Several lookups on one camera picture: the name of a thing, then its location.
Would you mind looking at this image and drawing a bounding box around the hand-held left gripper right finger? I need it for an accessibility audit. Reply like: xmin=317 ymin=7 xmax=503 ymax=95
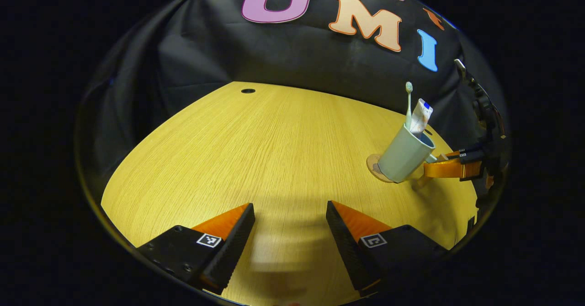
xmin=326 ymin=200 xmax=451 ymax=297

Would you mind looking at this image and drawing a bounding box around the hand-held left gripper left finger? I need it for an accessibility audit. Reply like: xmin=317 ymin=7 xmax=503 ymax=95
xmin=136 ymin=203 xmax=256 ymax=295

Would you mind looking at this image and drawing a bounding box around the pale green cup wooden handle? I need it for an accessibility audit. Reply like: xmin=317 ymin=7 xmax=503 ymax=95
xmin=378 ymin=123 xmax=437 ymax=183

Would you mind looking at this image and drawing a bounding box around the white toothpaste tube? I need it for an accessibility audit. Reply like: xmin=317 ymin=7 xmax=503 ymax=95
xmin=410 ymin=98 xmax=433 ymax=138

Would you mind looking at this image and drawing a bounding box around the round brown coaster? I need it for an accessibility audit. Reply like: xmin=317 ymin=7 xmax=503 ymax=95
xmin=366 ymin=154 xmax=394 ymax=183

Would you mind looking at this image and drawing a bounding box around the pale green toothbrush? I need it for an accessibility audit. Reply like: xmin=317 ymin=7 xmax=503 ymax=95
xmin=405 ymin=81 xmax=414 ymax=130

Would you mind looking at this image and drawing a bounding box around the wooden desktop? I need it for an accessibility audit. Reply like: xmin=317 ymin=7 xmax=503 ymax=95
xmin=101 ymin=81 xmax=478 ymax=306

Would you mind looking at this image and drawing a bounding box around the black backdrop cloth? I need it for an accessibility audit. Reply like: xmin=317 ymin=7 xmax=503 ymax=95
xmin=75 ymin=0 xmax=508 ymax=192

